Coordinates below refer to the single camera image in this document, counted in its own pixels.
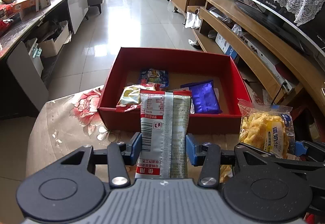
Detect yellow puffed snack bag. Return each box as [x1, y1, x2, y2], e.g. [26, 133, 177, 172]
[238, 99, 295, 159]

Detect red silver snack packet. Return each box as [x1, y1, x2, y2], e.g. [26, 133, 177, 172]
[135, 89, 192, 179]

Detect blue foil snack packet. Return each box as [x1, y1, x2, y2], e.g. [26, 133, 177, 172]
[180, 80, 222, 114]

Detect yellow red snack bag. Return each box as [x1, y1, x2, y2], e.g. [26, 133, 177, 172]
[116, 83, 160, 112]

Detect floral beige tablecloth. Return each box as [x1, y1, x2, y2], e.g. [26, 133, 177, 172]
[25, 84, 255, 184]

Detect white set-top device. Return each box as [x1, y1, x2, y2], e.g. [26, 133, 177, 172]
[241, 32, 295, 93]

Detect blue cartoon snack packet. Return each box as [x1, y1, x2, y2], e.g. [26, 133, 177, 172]
[139, 69, 169, 88]

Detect wooden TV cabinet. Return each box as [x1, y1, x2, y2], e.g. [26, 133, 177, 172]
[171, 0, 325, 115]

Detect red cardboard box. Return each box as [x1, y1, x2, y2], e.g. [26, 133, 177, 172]
[97, 47, 252, 135]

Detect black flat television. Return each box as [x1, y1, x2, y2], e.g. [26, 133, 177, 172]
[228, 0, 325, 62]

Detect white cardboard box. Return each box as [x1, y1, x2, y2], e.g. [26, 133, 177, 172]
[39, 21, 70, 58]

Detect white storage bin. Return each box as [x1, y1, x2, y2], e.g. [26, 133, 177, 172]
[26, 38, 43, 76]

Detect white paper bag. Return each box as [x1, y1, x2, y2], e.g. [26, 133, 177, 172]
[184, 12, 202, 29]

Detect dark long side table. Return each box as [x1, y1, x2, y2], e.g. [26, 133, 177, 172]
[1, 0, 88, 119]

